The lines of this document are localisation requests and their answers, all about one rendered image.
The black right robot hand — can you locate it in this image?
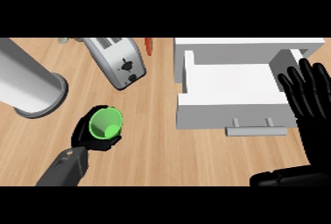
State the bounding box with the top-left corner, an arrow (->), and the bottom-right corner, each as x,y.
249,58 -> 331,187

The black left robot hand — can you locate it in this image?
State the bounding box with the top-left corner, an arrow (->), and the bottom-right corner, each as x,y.
70,105 -> 124,152

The green cup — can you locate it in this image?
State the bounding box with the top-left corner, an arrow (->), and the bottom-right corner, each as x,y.
87,107 -> 124,141

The white open drawer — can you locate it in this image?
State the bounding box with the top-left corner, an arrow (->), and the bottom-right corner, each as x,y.
175,48 -> 306,137

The white paper towel roll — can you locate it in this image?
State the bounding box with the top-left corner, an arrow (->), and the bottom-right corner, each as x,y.
0,38 -> 70,120

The silver toaster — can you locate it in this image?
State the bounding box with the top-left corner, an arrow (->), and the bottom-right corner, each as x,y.
82,38 -> 148,91

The white cabinet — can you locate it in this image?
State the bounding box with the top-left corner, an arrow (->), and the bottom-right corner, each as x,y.
173,38 -> 327,84

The orange carrot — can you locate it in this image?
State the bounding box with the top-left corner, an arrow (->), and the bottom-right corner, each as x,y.
144,38 -> 154,57

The grey drawer handle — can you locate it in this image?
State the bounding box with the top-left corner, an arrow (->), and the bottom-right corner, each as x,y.
223,117 -> 288,137

